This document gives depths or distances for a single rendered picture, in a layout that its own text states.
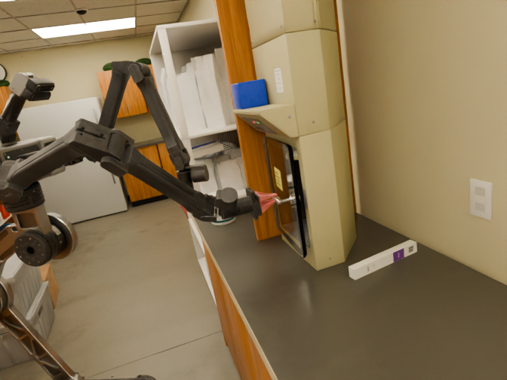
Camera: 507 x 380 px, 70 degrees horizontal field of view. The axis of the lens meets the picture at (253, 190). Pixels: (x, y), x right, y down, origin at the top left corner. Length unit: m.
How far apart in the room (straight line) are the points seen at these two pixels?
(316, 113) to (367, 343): 0.66
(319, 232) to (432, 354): 0.50
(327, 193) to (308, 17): 0.54
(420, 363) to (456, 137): 0.66
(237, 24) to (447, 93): 0.77
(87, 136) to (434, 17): 1.02
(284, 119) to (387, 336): 0.65
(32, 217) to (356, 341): 1.22
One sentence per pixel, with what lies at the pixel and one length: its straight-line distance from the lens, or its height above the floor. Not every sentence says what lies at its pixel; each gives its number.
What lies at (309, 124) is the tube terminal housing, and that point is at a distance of 1.16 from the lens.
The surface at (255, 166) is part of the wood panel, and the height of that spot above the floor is 1.27.
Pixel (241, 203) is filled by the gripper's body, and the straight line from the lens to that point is 1.21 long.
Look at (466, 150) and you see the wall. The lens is 1.24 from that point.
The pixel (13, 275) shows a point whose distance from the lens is 2.93.
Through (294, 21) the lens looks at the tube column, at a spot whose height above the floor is 1.74.
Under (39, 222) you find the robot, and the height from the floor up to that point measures 1.23.
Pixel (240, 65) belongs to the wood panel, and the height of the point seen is 1.66.
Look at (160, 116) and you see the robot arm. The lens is 1.51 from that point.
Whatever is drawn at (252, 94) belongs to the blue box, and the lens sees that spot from 1.30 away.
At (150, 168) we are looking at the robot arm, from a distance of 1.05.
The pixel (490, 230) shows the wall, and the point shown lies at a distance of 1.27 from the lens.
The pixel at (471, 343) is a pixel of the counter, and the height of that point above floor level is 0.94.
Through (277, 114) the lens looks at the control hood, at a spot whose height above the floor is 1.49.
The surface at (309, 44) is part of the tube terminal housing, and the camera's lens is 1.16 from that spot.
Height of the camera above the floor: 1.59
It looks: 16 degrees down
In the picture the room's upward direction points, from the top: 10 degrees counter-clockwise
